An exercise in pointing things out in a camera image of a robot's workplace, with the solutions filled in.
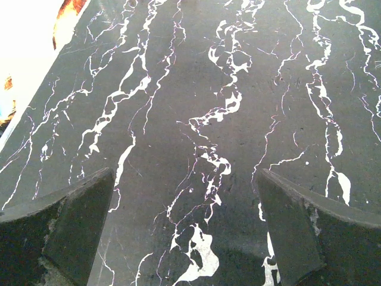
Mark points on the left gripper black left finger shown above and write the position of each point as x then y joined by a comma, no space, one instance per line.
53,239

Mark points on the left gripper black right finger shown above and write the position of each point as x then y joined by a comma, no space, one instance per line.
317,240

